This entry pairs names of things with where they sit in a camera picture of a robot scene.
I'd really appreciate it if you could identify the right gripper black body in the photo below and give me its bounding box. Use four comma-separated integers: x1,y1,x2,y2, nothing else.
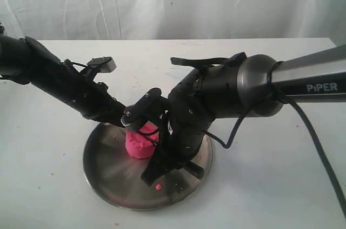
161,77,216,164

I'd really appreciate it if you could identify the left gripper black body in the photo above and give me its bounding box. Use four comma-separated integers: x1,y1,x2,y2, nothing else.
25,37,117,122

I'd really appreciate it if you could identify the pink dough lump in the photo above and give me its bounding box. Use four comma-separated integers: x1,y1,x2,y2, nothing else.
125,130,159,159

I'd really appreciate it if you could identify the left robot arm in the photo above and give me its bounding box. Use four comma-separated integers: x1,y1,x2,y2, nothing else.
1,34,125,127

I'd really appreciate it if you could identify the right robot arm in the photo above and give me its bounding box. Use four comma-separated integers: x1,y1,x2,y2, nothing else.
141,46,345,185

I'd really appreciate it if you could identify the round stainless steel plate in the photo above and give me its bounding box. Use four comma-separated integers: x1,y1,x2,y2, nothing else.
83,123,204,211

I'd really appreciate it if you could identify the white backdrop curtain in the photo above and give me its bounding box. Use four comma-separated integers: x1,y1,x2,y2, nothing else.
1,0,345,44

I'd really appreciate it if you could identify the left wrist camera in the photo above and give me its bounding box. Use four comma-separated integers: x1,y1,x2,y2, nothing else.
87,57,116,73

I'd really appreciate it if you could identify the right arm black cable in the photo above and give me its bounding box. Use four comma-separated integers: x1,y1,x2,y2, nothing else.
205,61,346,202

